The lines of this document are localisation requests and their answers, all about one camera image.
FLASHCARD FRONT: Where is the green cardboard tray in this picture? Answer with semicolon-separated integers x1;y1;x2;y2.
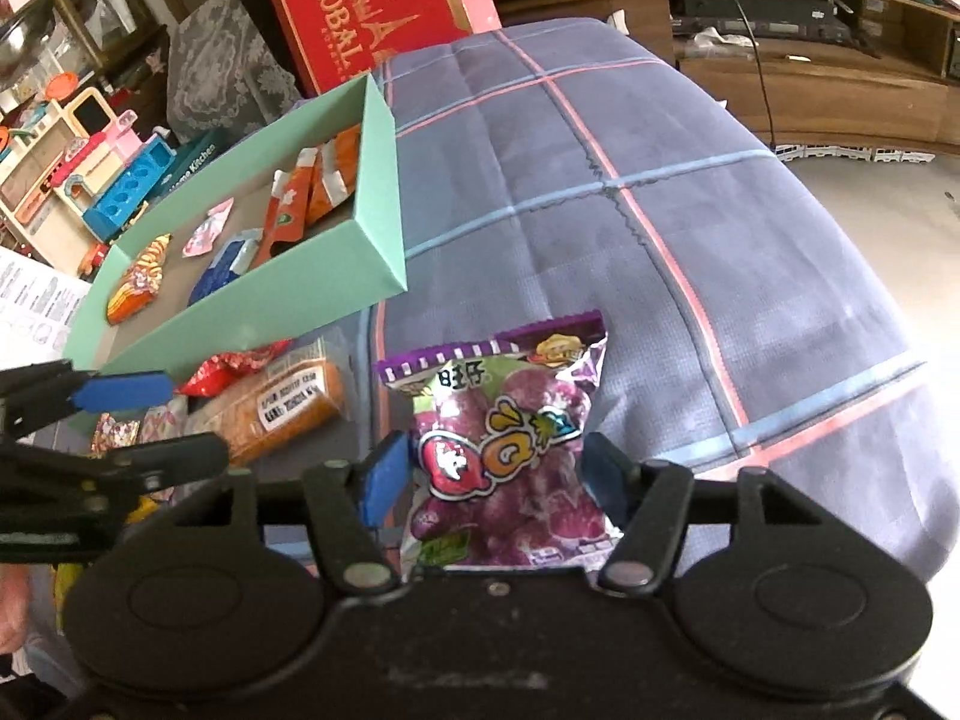
64;76;407;382

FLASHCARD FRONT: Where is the clear biscuit roll pack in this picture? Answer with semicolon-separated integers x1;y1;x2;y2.
184;338;353;466

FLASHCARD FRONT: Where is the yellow snack pack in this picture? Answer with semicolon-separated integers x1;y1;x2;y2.
52;496;164;614

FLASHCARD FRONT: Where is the blue plaid tablecloth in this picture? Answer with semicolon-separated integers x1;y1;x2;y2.
29;18;960;587

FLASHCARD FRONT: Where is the blue white wafer pack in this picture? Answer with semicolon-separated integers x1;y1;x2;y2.
187;227;262;305

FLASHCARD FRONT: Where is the pink patterned white packet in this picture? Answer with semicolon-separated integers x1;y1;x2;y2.
139;395;189;445

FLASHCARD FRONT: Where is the grey lace cushion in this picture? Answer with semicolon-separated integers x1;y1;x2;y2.
166;0;302;143

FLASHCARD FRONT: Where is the white printed paper sheet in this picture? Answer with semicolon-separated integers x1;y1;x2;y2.
0;249;89;371

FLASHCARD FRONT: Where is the red Global gift box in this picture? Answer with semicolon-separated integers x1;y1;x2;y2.
272;0;501;94

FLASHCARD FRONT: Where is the toy kitchen playset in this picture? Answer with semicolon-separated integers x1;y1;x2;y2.
0;85;243;280

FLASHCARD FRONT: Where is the small pink candy packet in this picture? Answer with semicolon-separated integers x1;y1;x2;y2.
181;197;235;259

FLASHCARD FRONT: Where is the cluttered display shelf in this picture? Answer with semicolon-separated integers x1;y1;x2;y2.
2;0;172;135

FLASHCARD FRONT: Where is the orange white snack pack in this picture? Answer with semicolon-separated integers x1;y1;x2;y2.
306;125;361;227

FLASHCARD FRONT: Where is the purple grape gummy bag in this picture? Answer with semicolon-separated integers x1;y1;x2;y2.
377;310;620;572

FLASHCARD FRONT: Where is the wooden tv cabinet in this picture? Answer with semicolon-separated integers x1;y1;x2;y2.
494;0;958;154

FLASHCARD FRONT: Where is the red foil snack packet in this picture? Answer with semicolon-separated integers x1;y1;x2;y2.
178;340;291;398

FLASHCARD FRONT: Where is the orange sauce snack bag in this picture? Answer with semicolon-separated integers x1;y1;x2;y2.
252;148;319;268

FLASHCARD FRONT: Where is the person's left hand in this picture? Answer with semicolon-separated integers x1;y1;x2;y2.
0;564;32;655

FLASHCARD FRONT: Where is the orange striped chips bag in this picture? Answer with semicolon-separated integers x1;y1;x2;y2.
106;234;172;327

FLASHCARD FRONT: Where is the Hello Kitty floral packet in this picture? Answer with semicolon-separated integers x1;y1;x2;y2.
88;413;142;457

